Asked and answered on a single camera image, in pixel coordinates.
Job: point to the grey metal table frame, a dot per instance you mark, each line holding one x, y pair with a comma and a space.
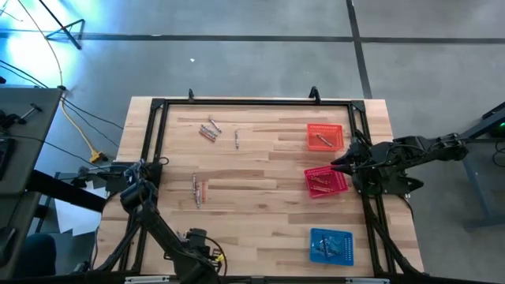
472, 177

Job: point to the grey crayon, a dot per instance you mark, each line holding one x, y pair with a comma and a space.
194, 184
209, 131

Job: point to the tall black tripod stand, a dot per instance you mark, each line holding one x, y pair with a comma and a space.
63, 27

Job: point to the red plastic basket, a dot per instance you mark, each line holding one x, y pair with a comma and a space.
339, 193

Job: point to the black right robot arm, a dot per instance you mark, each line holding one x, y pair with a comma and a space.
430, 146

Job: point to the black metal rig frame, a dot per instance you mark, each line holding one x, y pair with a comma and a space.
256, 102

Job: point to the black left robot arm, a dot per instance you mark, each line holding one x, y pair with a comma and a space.
158, 225

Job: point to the blue plastic basket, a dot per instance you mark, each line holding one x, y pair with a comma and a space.
345, 258

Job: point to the dark grey side desk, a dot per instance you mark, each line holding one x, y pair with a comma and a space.
47, 122

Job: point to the silver aluminium bar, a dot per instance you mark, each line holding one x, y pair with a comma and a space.
146, 279
367, 280

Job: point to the orange crayon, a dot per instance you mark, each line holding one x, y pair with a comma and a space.
207, 136
204, 192
319, 179

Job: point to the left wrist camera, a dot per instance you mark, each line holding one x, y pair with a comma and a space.
197, 236

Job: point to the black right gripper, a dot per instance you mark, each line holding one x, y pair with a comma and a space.
367, 158

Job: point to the orange plastic basket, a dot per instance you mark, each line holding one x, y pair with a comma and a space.
337, 129

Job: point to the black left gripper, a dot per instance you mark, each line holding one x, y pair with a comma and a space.
199, 256

